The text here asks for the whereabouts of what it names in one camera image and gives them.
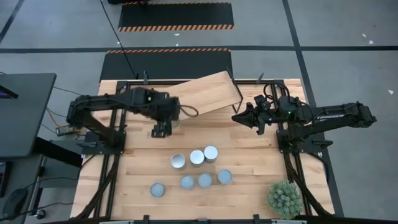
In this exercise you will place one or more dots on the mixed vegetables label can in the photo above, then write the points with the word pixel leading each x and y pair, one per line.
pixel 224 176

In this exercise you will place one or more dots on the tomato label can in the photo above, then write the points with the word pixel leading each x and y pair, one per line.
pixel 187 182

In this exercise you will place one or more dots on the black aluminium rig frame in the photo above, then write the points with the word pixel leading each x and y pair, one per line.
pixel 155 82

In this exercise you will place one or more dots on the peaches label can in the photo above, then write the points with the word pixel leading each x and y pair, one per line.
pixel 197 158

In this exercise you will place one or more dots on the small artificial green plant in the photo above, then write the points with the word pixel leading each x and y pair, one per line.
pixel 284 199

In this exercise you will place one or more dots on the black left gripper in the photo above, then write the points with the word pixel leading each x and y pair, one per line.
pixel 158 105

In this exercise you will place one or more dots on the black computer mouse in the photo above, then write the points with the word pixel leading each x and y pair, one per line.
pixel 14 203

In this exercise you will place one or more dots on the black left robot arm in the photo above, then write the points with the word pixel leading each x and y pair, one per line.
pixel 102 104

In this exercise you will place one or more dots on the carrots label can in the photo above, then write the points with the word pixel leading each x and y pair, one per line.
pixel 178 161

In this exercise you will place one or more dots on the black monitor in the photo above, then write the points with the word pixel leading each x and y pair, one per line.
pixel 7 91

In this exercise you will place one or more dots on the black power adapter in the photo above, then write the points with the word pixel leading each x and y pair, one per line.
pixel 63 130

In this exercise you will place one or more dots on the green striped label can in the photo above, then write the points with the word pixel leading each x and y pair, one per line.
pixel 211 153

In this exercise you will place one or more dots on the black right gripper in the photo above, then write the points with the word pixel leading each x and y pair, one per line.
pixel 267 113

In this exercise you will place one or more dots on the grey desk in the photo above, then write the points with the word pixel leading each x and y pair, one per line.
pixel 25 115

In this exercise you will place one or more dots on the black hazard-striped floor mat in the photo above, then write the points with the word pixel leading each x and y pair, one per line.
pixel 175 14
pixel 168 65

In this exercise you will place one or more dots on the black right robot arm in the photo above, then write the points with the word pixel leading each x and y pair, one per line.
pixel 335 116

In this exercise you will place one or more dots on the silver aluminium bar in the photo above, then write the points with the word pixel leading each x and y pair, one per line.
pixel 289 221
pixel 116 222

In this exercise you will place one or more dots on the short grey-lidded can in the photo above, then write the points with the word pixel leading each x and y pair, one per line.
pixel 157 190

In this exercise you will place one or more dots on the green peas label can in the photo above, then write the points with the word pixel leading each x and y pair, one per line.
pixel 205 180

